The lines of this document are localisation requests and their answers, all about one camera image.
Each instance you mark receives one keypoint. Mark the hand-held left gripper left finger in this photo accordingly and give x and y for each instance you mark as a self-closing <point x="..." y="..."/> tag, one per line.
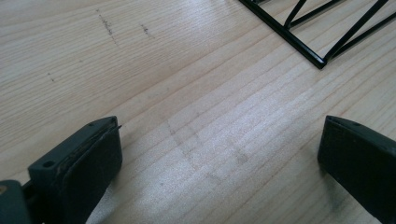
<point x="77" y="168"/>

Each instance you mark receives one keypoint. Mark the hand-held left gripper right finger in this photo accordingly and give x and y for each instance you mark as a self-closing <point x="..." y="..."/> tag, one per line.
<point x="358" y="158"/>

